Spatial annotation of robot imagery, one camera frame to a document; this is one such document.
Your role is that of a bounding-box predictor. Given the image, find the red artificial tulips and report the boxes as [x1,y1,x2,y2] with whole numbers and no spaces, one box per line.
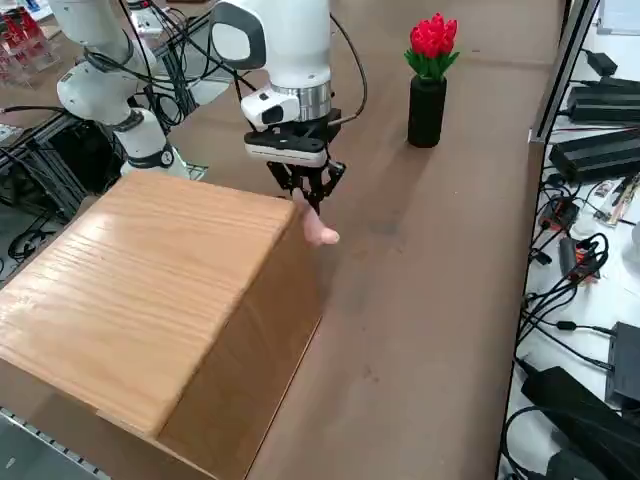
[403,12,461,83]

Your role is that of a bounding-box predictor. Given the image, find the red circuit board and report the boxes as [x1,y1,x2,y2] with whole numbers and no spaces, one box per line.
[538,196,582,233]

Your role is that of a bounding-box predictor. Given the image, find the pink plush doll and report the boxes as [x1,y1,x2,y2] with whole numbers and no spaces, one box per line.
[293,187,343,249]

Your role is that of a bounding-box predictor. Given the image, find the black electronics box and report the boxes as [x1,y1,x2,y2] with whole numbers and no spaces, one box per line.
[603,321,640,408]

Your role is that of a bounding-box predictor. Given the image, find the grey metal rail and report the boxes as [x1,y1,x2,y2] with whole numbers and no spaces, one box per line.
[0,405,119,480]

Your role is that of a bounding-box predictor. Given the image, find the small black power adapter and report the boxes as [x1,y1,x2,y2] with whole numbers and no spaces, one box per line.
[583,48,620,77]

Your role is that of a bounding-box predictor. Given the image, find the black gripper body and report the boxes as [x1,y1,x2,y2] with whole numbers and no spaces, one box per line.
[242,107,346,170]

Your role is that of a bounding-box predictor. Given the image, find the black metal frame rack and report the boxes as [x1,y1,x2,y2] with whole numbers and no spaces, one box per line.
[0,107,127,227]

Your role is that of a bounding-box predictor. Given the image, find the clear shelf with red packets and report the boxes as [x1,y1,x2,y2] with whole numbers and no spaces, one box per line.
[0,8,63,91]

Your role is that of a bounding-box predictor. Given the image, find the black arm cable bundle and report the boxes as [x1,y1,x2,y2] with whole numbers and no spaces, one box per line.
[82,0,254,132]

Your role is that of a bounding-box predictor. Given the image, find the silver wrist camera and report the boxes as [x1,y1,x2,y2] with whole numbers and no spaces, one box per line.
[243,141,328,168]

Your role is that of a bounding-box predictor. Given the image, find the black cylindrical vase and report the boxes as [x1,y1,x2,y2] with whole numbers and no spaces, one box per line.
[406,74,448,149]

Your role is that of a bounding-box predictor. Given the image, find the aluminium frame post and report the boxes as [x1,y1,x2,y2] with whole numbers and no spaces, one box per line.
[528,0,602,145]

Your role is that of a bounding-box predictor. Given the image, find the whiteboard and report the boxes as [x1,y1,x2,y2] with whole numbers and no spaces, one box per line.
[596,0,640,37]

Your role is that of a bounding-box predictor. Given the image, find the light wooden box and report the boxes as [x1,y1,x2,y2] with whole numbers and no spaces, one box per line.
[0,169,327,480]

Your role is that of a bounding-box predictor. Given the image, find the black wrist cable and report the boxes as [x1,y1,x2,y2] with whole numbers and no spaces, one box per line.
[328,13,370,125]

